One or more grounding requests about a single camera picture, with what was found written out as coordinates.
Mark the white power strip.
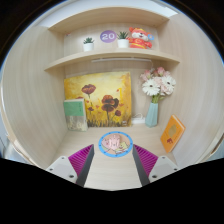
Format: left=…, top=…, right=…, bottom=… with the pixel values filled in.
left=130, top=113, right=147, bottom=125

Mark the yellow poppy flower painting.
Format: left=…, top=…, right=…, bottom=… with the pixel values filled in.
left=63, top=71, right=133, bottom=128

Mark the green and beige book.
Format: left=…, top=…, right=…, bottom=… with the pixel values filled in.
left=62, top=98, right=89, bottom=132

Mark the pink and white flower bouquet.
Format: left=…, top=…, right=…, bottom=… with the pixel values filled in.
left=139, top=66, right=177, bottom=104

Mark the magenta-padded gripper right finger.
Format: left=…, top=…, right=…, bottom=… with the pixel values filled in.
left=131, top=143, right=181, bottom=187

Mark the bare wooden shelf board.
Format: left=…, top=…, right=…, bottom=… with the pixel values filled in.
left=48, top=6, right=171, bottom=34

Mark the round purple sign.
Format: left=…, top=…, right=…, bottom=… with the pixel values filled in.
left=99, top=29, right=118, bottom=44

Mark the orange book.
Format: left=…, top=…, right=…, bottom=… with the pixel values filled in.
left=159, top=114, right=186, bottom=154

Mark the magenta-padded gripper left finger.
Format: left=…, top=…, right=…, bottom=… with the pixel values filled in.
left=46, top=143, right=96, bottom=188

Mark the red tiger plush toy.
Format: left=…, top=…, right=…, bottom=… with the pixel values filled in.
left=126, top=26, right=155, bottom=50

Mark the round blue-rimmed cartoon mouse pad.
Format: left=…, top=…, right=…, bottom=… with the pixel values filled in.
left=97, top=130, right=134, bottom=158

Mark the teal faceted vase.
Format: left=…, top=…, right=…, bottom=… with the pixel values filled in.
left=144, top=101, right=160, bottom=128

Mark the small potted green plant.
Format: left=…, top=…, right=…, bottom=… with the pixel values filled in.
left=82, top=36, right=95, bottom=52
left=116, top=30, right=130, bottom=49

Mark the pink computer mouse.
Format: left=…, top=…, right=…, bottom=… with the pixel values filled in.
left=105, top=133, right=122, bottom=151

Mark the white light bar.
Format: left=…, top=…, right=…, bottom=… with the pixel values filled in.
left=90, top=57, right=154, bottom=64

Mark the wooden shelf board with light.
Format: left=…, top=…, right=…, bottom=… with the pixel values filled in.
left=43, top=48, right=182, bottom=73

